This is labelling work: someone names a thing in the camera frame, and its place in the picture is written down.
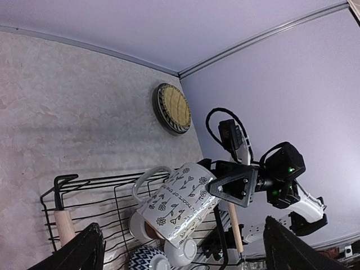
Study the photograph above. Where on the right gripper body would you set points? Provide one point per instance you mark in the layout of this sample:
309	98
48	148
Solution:
238	177

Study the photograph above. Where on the blue white patterned bowl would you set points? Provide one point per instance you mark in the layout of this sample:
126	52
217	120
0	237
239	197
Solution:
148	258

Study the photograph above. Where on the wooden rack handle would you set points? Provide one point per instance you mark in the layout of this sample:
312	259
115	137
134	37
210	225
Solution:
64	225
235	228

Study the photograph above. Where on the white brown ceramic cup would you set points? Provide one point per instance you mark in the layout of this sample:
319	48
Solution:
139	229

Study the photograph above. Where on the yellow woven bamboo tray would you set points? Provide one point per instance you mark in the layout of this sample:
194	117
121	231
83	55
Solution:
177	107

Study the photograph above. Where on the right aluminium corner post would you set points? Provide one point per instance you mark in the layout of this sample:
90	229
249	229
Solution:
271	32

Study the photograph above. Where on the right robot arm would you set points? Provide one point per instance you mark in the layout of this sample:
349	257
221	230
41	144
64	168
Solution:
275	175

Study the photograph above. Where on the black wire dish rack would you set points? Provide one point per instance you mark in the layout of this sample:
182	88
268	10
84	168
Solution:
108	201

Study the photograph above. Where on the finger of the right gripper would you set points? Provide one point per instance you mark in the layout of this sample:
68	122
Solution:
205	165
242	200

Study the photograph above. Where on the right wooden rack handle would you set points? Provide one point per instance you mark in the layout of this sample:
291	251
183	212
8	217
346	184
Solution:
235	228

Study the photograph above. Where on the left wooden rack handle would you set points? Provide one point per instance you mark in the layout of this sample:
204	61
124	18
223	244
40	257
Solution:
64	225

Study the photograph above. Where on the black white striped plate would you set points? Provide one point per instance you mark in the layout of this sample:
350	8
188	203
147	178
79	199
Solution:
171	109

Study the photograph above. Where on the white floral patterned mug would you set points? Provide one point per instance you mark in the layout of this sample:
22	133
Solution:
181	203

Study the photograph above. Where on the grey deer pattern plate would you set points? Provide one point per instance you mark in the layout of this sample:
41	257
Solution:
162	115

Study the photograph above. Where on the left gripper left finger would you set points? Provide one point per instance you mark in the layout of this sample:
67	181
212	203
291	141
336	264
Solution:
85	251

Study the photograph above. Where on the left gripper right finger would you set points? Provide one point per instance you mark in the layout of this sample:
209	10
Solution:
284	250

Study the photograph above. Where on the plain white bowl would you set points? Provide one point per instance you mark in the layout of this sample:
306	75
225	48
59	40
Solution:
183	255

